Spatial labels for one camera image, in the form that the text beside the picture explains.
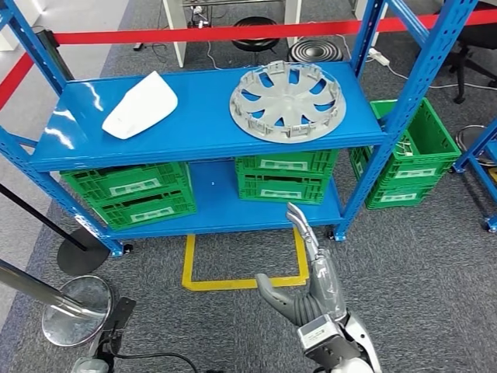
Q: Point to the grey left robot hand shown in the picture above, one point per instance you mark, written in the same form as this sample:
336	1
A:
89	366

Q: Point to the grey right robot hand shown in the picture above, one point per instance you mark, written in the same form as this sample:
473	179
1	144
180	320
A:
326	288

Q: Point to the grey plastic wheel hubcap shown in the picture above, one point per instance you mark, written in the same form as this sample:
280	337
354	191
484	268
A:
287	105

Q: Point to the blue metal shelf rack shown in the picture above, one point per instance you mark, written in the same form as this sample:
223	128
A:
213	113
471	154

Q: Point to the white plastic cover part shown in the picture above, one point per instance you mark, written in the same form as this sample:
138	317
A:
139	108

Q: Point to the chrome stanchion with round base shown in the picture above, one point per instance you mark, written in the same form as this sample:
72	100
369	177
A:
466	136
78	309

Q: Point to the black stanchion with round base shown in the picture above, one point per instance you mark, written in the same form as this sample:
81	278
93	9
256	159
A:
83	255

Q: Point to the black round stool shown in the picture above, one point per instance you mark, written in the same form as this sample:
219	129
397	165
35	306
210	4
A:
256	33
314	51

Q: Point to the white power strip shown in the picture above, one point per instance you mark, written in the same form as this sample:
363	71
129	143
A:
378	56

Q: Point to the black office chair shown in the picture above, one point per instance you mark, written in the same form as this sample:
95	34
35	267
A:
461	77

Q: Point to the red barrier belt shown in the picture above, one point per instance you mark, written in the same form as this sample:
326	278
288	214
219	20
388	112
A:
233	33
15	80

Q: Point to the white desk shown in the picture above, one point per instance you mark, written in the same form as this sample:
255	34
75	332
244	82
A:
176	31

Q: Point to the black power adapter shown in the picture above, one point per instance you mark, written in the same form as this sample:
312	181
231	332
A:
138	46

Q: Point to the dark stanchion post with belt head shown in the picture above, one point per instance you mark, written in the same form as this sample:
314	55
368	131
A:
54	51

